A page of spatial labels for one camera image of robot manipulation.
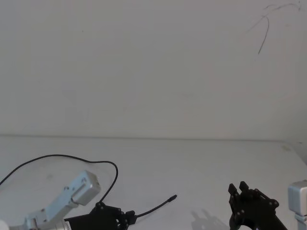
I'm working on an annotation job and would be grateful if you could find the thin black looping cable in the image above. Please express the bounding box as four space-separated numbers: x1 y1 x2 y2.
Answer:
0 154 119 204

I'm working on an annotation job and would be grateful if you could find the right robot arm with grey camera box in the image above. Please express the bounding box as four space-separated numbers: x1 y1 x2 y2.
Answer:
287 179 307 230

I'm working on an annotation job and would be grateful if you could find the left robot arm with grey camera bracket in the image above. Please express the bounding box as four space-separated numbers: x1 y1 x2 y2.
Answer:
0 170 101 230

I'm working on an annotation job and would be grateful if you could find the black cable with thick tip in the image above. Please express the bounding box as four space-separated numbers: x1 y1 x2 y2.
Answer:
133 195 178 218

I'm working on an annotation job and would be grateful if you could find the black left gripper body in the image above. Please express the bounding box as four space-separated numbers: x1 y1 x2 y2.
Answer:
63 207 118 230

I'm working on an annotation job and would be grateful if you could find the white table cloth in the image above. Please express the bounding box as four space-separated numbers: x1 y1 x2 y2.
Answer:
0 134 307 230

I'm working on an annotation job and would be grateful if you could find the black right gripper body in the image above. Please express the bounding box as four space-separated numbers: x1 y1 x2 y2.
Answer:
228 195 289 230

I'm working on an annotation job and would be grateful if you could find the plain pale wall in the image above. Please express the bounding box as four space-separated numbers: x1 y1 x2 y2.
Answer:
0 0 307 166

